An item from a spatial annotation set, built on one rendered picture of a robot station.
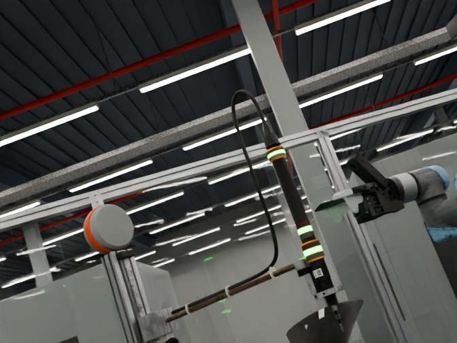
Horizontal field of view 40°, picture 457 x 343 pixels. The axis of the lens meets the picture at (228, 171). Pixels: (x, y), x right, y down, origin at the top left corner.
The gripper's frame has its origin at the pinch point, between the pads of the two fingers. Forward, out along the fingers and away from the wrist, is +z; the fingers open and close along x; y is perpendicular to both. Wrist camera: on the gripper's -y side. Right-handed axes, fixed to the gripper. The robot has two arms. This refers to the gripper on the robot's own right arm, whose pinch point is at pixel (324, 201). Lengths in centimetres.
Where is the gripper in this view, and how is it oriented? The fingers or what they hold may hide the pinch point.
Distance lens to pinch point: 153.0
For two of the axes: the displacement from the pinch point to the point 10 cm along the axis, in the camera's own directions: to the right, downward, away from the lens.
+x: -3.0, 3.5, 8.9
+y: 3.3, 9.1, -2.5
